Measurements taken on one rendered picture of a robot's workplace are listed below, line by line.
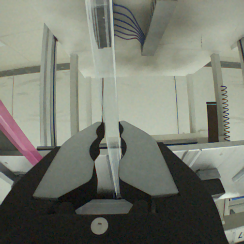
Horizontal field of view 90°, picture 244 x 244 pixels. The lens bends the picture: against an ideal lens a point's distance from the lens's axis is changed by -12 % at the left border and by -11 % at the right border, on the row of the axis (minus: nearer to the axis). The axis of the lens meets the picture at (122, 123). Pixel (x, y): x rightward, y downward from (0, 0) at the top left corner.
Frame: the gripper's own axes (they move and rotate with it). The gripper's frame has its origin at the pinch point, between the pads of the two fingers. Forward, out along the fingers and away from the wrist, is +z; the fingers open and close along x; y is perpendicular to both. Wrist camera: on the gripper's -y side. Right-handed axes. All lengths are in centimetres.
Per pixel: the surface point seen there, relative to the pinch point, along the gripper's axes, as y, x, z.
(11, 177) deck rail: 12.1, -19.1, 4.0
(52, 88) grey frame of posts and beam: 3.3, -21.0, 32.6
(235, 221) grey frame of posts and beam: 47, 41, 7
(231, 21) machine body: -17, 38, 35
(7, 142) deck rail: 6.4, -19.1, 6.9
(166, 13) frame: -15.4, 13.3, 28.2
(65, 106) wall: 59, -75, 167
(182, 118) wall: 79, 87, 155
